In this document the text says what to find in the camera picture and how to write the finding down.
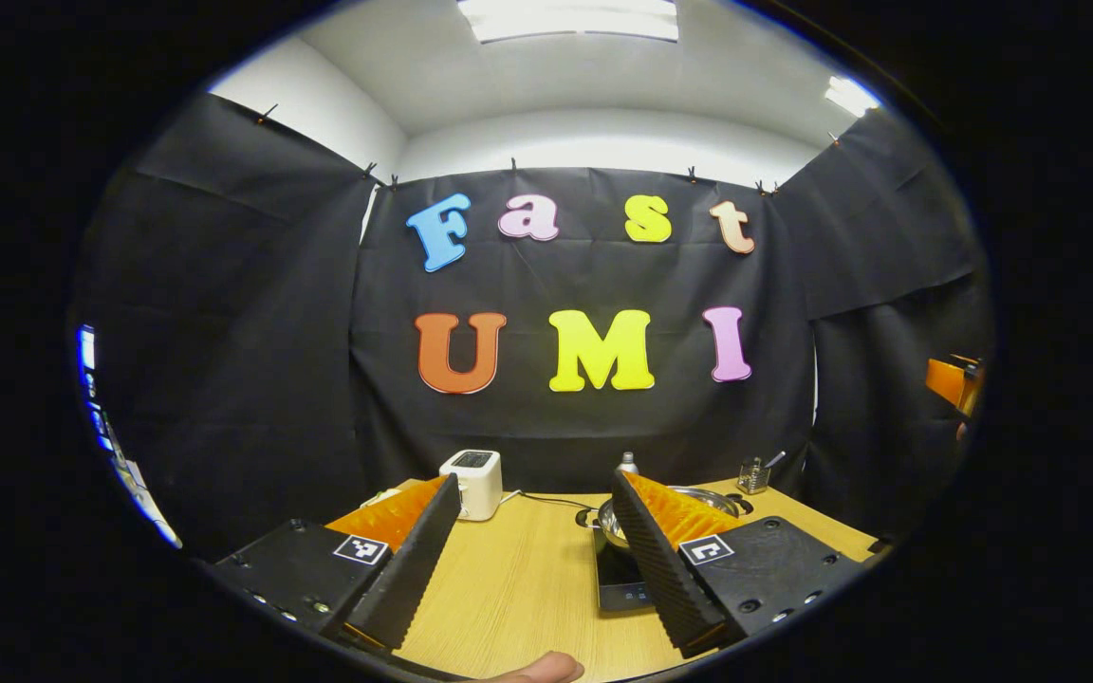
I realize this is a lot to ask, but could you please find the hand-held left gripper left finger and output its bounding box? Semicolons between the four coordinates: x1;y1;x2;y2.
214;472;464;654

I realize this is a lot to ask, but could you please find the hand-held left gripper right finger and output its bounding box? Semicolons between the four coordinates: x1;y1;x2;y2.
610;469;865;660

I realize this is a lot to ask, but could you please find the steel pot with black handles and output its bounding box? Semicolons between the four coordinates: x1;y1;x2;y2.
575;486;756;553

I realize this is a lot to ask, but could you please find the white toaster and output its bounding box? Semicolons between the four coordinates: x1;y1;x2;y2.
439;449;504;522

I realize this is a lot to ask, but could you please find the small ceiling light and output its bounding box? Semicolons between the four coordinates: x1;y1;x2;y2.
824;76;880;117

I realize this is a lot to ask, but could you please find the bright screen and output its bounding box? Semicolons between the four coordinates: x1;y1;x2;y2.
75;323;184;549

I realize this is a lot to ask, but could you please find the long ceiling light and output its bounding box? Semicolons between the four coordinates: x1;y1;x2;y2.
456;0;680;44

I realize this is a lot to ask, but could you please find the black power cable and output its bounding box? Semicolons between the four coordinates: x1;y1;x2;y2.
507;489;600;510

